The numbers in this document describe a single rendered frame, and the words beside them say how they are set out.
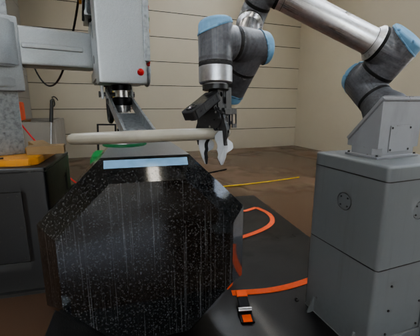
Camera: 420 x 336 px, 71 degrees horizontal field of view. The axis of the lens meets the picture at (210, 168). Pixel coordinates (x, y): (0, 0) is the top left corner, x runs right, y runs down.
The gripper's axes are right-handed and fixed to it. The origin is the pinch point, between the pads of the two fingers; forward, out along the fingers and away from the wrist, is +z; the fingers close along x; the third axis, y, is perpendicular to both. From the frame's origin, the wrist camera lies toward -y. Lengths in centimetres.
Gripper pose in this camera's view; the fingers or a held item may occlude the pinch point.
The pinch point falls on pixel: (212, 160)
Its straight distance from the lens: 80.0
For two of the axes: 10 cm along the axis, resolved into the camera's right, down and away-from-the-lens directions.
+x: -8.0, -0.6, 5.9
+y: 5.9, -1.1, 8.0
